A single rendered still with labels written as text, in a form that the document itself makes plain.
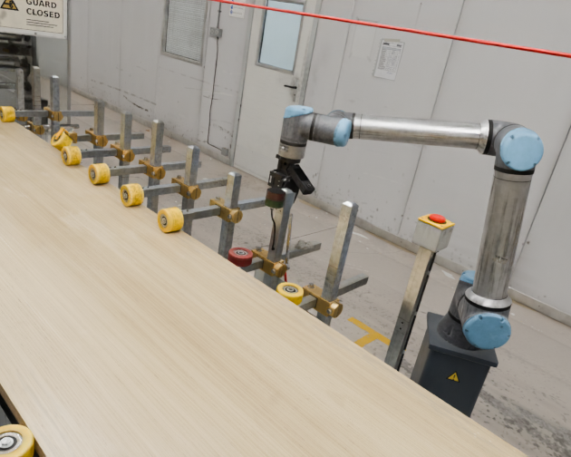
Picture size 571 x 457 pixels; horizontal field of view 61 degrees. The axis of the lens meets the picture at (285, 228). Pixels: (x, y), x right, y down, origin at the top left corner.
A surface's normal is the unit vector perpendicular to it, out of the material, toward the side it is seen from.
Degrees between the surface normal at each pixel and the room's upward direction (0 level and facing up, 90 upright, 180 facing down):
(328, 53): 90
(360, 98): 90
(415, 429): 0
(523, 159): 82
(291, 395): 0
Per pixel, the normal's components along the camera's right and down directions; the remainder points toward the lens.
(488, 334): -0.20, 0.43
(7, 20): 0.71, 0.38
